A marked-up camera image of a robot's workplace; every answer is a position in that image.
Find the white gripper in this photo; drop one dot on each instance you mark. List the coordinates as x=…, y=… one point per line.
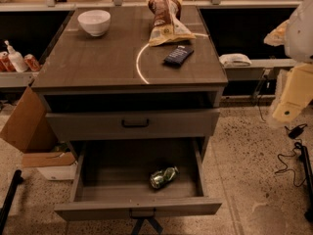
x=300, y=38

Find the open grey middle drawer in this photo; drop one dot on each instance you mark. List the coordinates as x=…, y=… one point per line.
x=112, y=181

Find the grey wooden drawer cabinet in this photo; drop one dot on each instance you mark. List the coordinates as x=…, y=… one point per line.
x=121, y=72

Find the closed grey upper drawer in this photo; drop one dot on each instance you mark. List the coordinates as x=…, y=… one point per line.
x=133, y=125

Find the red soda can at edge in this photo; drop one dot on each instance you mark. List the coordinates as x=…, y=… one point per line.
x=5, y=63

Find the folded white cloth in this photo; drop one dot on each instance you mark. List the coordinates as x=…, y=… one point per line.
x=235, y=60

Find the black power adapter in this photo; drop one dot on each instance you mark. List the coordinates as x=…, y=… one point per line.
x=298, y=130

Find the dark blue snack bar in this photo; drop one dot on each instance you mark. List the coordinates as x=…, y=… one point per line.
x=179, y=55

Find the black stand right edge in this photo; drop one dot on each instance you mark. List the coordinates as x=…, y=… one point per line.
x=309, y=181

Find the brown chip bag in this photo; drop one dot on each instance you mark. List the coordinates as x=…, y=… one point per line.
x=167, y=26

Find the white ceramic bowl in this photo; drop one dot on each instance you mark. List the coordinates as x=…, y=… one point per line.
x=95, y=22

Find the brown cardboard box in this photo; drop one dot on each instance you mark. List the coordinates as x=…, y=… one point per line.
x=28, y=130

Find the white pump bottle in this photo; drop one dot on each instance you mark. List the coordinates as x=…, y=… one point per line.
x=16, y=58

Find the black pole lower left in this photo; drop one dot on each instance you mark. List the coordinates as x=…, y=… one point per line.
x=4, y=211

